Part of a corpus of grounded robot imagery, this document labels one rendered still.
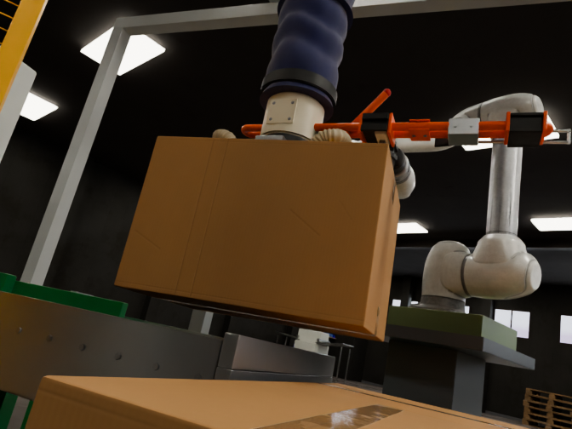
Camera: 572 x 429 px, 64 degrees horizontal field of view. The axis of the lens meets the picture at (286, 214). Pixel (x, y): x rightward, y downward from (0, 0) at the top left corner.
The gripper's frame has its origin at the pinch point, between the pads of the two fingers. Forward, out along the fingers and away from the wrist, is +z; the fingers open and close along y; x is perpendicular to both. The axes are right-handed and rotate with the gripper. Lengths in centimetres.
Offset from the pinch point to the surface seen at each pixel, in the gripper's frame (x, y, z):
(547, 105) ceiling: -89, -277, -437
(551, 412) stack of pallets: -237, 74, -1307
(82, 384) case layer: 3, 66, 78
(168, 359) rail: 24, 66, 34
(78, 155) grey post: 294, -60, -161
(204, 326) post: 68, 58, -50
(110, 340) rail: 38, 65, 34
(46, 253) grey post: 294, 27, -163
